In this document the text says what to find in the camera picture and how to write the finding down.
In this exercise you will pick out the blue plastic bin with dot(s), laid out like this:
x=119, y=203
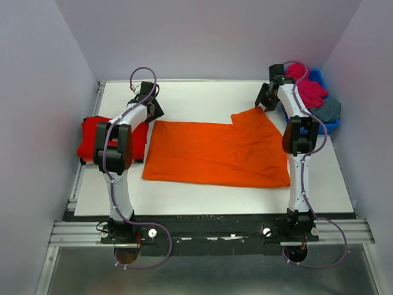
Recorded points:
x=317, y=76

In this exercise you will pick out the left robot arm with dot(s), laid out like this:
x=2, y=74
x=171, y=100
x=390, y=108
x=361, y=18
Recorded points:
x=119, y=143

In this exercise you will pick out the magenta crumpled t shirt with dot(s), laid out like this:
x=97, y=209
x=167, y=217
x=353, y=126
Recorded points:
x=311, y=92

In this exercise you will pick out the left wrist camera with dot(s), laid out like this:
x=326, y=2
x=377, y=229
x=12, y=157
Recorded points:
x=136, y=88

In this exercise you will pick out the red folded t shirt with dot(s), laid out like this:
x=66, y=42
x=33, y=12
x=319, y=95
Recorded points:
x=86, y=148

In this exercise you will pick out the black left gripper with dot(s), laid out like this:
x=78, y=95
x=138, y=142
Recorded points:
x=158, y=111

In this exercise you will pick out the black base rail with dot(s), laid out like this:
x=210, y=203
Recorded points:
x=209, y=234

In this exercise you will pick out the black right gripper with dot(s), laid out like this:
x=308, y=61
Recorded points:
x=261, y=99

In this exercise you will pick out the aluminium frame rail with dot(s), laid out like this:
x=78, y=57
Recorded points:
x=84, y=234

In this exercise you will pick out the grey crumpled t shirt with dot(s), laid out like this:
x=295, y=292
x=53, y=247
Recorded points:
x=329, y=111

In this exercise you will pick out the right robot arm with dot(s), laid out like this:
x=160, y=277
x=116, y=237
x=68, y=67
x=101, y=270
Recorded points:
x=298, y=141

